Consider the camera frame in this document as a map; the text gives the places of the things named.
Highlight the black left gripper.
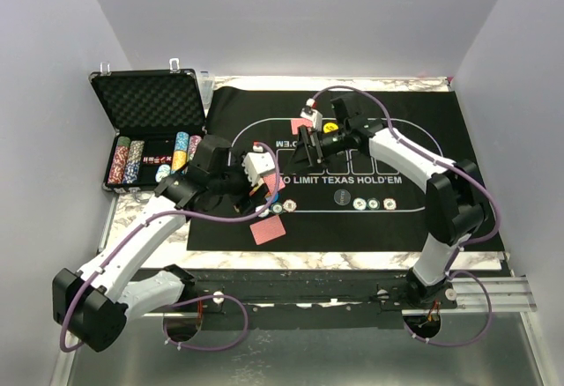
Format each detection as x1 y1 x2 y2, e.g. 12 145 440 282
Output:
210 151 269 212

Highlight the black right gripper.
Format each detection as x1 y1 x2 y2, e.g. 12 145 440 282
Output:
285 124 350 178

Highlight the red backed playing card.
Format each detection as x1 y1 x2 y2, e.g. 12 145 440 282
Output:
249 215 286 245
291 118 302 136

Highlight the yellow big blind button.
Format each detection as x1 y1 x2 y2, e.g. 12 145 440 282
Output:
323 122 339 134

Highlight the green white poker chip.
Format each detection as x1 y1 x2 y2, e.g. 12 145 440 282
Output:
367 198 380 210
270 203 284 215

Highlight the red white poker chip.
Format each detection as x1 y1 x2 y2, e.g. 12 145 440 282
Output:
283 199 297 212
382 198 397 211

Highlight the black dealer button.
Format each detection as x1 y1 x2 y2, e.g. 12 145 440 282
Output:
333 189 352 206

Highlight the red backed card deck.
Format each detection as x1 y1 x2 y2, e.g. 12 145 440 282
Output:
262 173 286 194

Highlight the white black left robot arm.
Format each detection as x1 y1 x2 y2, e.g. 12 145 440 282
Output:
52 135 281 353

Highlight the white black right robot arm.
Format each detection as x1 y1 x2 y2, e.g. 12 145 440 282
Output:
285 96 488 308

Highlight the yellow white chip stack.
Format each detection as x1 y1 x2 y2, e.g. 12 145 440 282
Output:
170 150 188 174

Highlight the pink green chip stack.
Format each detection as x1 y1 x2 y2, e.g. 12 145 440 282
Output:
187 135 202 161

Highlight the black poker table mat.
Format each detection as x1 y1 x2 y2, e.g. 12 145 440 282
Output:
186 85 507 254

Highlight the light blue chip stack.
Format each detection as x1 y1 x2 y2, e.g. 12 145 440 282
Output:
174 131 189 152

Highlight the white green chip stack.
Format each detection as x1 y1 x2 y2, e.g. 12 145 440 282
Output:
155 164 171 182

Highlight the red dice row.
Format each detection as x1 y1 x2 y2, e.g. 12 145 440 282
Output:
142 155 173 165

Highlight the blue white chip stack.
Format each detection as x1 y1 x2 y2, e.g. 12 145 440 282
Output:
122 140 145 183

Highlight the black aluminium chip case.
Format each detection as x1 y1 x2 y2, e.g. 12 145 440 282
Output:
88 58 207 193

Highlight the red white chip stack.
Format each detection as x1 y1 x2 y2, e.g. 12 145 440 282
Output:
107 145 130 184

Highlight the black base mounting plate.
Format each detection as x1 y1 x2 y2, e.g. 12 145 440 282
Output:
182 269 456 330

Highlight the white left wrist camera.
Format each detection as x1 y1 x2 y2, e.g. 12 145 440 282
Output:
241 152 275 185

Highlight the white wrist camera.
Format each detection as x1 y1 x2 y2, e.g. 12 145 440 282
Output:
241 152 275 185
300 98 323 131

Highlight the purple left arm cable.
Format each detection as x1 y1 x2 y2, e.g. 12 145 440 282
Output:
59 141 281 353

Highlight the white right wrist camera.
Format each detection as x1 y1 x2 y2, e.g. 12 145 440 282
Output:
300 98 323 131

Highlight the aluminium extrusion rail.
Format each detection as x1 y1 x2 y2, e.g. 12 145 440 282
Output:
105 275 538 319

